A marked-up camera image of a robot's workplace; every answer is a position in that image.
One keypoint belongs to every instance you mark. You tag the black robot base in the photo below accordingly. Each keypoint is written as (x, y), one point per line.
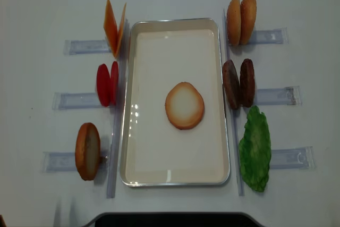
(174, 219)

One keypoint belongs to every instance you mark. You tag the bread slice on tray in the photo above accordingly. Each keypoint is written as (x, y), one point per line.
(184, 106)

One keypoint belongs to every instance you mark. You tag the inner red tomato slice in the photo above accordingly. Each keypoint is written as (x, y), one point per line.
(114, 75)

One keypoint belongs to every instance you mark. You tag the inner brown meat patty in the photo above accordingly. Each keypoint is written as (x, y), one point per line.
(231, 84)

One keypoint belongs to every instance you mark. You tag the brown meat patty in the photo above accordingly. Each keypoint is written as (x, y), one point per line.
(231, 84)
(247, 83)

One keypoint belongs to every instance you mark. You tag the outer brown meat patty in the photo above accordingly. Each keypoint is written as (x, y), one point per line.
(247, 83)

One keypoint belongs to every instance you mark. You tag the inner orange cheese slice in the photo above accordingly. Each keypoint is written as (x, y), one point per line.
(120, 32)

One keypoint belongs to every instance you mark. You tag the orange cheese slice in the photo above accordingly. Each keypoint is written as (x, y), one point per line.
(120, 32)
(110, 28)

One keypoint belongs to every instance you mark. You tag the upright bread slice left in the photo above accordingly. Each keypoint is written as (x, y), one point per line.
(87, 151)

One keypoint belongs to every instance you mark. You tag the outer orange cheese slice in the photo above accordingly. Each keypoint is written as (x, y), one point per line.
(110, 28)

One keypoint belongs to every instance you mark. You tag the green lettuce leaf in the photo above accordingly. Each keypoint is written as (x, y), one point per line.
(255, 150)

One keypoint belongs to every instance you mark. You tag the clear tomato pusher track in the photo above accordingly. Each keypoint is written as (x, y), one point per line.
(71, 101)

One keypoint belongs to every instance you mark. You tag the clear cheese pusher track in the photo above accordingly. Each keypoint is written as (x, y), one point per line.
(74, 47)

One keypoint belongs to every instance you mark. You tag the clear left bread pusher track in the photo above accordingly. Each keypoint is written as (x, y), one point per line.
(58, 162)

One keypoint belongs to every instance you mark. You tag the clear lettuce pusher track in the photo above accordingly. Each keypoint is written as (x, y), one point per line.
(296, 158)

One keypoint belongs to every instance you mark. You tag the inner bun slice right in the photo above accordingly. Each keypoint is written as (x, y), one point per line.
(233, 21)

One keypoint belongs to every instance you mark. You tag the bun slice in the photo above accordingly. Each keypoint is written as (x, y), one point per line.
(248, 18)
(233, 21)

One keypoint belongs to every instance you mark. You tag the outer bun slice right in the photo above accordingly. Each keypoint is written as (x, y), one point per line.
(248, 18)

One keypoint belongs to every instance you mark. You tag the clear patty pusher track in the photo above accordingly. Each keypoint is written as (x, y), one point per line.
(278, 96)

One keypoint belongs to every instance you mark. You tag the clear bun pusher track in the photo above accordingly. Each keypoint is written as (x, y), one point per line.
(275, 36)

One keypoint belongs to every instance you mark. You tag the left clear front rail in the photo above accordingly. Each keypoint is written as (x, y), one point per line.
(118, 114)

